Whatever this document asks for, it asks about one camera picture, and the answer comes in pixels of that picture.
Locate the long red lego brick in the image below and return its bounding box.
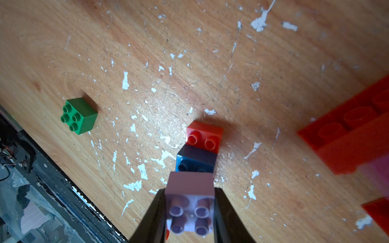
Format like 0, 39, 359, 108
185, 121, 224, 154
298, 77, 389, 175

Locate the blue lego brick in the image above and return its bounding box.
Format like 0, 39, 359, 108
175, 144, 217, 173

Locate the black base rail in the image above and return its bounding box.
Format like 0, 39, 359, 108
1, 108, 127, 243

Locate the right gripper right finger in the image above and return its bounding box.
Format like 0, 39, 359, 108
213, 187, 255, 243

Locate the purple lego brick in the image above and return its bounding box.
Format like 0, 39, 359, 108
165, 172, 215, 237

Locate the red square lego brick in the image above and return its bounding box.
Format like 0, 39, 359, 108
362, 197, 389, 236

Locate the pink lego brick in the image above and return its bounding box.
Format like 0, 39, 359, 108
358, 155, 389, 199

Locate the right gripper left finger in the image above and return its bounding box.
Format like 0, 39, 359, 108
129, 189, 167, 243

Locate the green lego brick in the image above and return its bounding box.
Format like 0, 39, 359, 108
60, 98, 98, 135

